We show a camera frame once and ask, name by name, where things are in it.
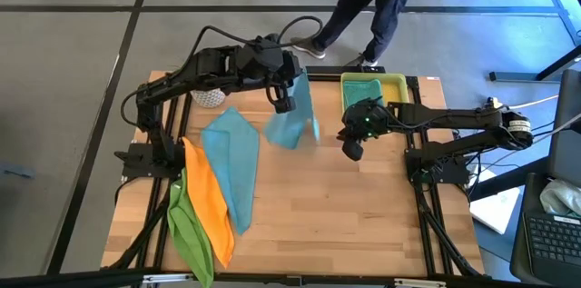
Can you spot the yellow plastic tray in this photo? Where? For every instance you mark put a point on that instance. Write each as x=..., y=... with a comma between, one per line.
x=395, y=88

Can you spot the white plastic bag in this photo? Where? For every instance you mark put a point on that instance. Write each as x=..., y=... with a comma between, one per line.
x=560, y=197

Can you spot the white flat box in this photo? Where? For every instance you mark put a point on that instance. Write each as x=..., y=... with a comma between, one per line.
x=495, y=211

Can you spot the green microfiber towel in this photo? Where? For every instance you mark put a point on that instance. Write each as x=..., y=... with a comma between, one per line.
x=186, y=238

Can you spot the succulent in white patterned pot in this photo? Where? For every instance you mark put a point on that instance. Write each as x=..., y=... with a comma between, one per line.
x=209, y=99

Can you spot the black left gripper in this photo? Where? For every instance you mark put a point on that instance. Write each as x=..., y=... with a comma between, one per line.
x=268, y=61

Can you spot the grey monitor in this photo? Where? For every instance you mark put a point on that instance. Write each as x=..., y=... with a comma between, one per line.
x=567, y=142

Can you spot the orange microfiber towel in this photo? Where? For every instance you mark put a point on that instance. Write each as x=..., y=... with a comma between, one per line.
x=206, y=197

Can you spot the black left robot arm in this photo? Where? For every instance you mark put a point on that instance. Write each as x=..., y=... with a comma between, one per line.
x=181, y=81

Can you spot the white power plug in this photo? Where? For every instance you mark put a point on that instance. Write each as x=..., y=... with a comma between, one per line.
x=494, y=104

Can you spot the black bar device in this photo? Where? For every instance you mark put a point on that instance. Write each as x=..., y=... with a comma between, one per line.
x=327, y=69

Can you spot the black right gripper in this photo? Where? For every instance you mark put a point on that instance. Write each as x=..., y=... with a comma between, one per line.
x=363, y=120

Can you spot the black table-level camera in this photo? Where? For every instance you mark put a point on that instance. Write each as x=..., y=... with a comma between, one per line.
x=294, y=281

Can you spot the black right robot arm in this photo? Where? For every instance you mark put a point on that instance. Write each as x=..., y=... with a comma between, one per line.
x=454, y=117

